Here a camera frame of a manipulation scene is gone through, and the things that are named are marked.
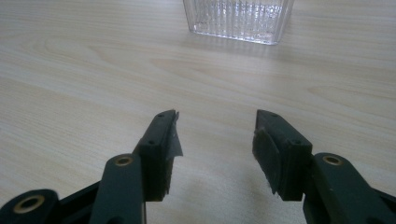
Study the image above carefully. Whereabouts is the clear ribbed plastic container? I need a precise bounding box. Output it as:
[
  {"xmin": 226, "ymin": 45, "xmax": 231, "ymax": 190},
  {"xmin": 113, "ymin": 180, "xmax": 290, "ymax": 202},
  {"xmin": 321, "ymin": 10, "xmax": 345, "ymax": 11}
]
[{"xmin": 182, "ymin": 0, "xmax": 295, "ymax": 46}]

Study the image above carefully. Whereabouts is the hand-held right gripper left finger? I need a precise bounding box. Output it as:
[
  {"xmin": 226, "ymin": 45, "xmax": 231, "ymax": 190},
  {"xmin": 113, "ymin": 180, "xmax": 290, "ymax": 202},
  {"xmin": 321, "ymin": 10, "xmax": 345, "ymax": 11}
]
[{"xmin": 89, "ymin": 108, "xmax": 184, "ymax": 224}]

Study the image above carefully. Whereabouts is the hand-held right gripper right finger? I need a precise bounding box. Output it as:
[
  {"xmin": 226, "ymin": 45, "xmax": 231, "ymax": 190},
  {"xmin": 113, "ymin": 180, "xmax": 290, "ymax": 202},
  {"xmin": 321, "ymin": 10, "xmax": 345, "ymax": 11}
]
[{"xmin": 251, "ymin": 108, "xmax": 396, "ymax": 224}]

